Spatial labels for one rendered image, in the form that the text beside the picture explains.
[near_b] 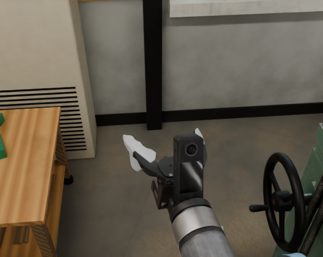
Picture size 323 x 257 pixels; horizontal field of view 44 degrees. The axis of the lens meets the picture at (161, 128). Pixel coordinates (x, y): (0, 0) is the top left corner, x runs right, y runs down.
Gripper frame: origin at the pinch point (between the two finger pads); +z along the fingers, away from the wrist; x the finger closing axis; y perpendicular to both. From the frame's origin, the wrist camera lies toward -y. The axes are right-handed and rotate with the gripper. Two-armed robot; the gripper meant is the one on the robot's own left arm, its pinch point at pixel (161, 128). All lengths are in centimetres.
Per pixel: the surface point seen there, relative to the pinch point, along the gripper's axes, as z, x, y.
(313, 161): 19, 65, 39
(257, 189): 65, 90, 112
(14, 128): 91, -34, 76
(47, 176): 58, -21, 74
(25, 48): 117, -26, 50
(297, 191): -2.1, 40.1, 24.5
